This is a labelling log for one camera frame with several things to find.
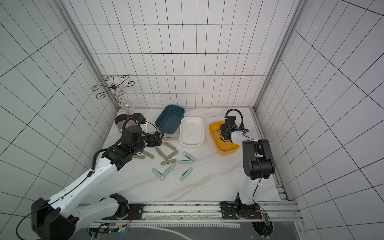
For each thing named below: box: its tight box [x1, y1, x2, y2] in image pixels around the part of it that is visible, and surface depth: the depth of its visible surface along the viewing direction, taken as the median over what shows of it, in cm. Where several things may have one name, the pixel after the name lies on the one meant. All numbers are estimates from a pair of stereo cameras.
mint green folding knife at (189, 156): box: [183, 151, 196, 162], surface depth 94 cm
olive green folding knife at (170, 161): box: [160, 158, 177, 166], surface depth 92 cm
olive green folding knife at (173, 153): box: [164, 150, 179, 161], surface depth 94 cm
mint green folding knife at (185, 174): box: [179, 167, 193, 182], surface depth 87 cm
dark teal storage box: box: [155, 104, 185, 134], surface depth 115 cm
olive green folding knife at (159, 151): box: [154, 146, 166, 158], surface depth 96 cm
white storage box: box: [179, 116, 204, 146], surface depth 106 cm
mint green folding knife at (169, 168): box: [163, 162, 177, 176], surface depth 89 cm
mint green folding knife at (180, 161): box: [177, 159, 194, 164], surface depth 92 cm
